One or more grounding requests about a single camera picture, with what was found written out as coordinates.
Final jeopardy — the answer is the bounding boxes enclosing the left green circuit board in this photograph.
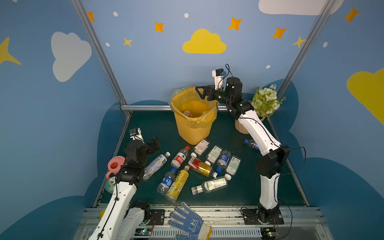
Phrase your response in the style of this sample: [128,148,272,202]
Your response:
[134,229,153,238]

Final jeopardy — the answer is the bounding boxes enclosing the red label water bottle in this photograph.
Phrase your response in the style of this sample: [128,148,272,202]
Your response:
[171,146,191,169]

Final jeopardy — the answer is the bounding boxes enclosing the yellow plastic bin liner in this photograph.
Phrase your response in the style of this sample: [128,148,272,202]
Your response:
[169,86,218,128]

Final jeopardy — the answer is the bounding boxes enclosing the blue label bottle centre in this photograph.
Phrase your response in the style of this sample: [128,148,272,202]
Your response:
[216,150,231,173]

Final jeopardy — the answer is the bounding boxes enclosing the yellow label drink bottle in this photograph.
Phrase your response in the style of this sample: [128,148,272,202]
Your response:
[166,166,190,203]

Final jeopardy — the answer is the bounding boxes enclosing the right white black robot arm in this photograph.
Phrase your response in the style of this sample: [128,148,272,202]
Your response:
[195,77,290,224]

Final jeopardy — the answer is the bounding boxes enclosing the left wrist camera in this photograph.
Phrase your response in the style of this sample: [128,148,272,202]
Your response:
[129,128,142,140]

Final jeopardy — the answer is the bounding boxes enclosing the rear aluminium frame rail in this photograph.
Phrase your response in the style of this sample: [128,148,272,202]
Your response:
[120,104,228,113]

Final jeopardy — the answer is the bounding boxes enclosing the Pepsi bottle blue label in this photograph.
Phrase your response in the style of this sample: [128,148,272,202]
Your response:
[244,139,260,151]

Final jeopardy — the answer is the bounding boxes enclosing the front aluminium rail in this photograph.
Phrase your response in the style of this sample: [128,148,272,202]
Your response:
[73,204,334,240]

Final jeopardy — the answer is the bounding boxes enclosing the left aluminium frame post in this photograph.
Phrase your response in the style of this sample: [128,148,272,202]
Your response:
[71,0,127,107]

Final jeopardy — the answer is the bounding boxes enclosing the blue dotted work glove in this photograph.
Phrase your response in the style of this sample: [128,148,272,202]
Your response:
[168,202,212,240]

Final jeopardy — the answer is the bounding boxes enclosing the right green circuit board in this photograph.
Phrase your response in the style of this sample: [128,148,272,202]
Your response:
[260,228,278,240]

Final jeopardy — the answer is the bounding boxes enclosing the pink watering can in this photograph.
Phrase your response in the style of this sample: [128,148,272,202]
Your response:
[106,156,125,180]

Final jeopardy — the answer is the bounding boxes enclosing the blue label bottle front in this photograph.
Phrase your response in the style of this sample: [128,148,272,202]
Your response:
[157,168,177,196]

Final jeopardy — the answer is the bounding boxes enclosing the green circuit board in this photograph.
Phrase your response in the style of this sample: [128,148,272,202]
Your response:
[260,228,278,240]
[134,229,153,238]

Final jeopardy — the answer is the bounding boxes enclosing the pink ribbed flower pot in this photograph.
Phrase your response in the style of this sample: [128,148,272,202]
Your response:
[235,108,267,135]

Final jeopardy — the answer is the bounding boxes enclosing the green white artificial flowers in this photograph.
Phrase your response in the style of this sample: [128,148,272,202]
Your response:
[251,84,287,119]

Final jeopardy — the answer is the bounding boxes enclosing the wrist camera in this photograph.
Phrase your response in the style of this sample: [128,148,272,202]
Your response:
[129,128,142,140]
[212,69,226,90]

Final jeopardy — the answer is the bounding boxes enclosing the square bottle green label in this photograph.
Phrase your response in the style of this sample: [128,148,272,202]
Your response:
[224,156,241,181]
[205,145,223,166]

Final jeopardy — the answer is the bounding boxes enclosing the aluminium frame post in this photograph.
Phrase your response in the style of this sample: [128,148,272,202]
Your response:
[71,0,127,107]
[266,0,337,121]

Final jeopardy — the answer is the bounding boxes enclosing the yellow ribbed waste bin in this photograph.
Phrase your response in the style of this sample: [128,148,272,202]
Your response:
[171,87,219,146]

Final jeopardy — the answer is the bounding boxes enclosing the square bottle near bin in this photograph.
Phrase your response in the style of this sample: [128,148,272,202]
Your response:
[191,139,210,158]

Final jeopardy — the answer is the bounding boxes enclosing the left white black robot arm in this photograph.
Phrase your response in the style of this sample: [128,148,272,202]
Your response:
[89,137,160,240]

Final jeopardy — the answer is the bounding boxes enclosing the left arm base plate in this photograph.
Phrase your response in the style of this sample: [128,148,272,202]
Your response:
[141,209,165,226]

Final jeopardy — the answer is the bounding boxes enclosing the red yellow tea bottle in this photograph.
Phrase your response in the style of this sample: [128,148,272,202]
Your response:
[188,157,218,178]

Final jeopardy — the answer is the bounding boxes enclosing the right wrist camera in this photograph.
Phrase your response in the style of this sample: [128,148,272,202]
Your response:
[212,69,226,90]

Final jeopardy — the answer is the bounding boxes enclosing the clear bottle white cap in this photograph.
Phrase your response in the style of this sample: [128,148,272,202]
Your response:
[143,152,171,181]

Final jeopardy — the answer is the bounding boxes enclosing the large square bottle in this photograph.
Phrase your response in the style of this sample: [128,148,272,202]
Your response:
[191,177,228,195]

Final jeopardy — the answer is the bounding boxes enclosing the right aluminium frame post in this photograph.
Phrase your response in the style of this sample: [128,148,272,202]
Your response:
[266,0,337,121]

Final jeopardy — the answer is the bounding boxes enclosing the round floral tin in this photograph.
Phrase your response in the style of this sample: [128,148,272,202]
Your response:
[105,177,116,194]

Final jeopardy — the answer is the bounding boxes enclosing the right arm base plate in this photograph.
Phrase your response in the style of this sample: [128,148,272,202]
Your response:
[240,207,285,225]

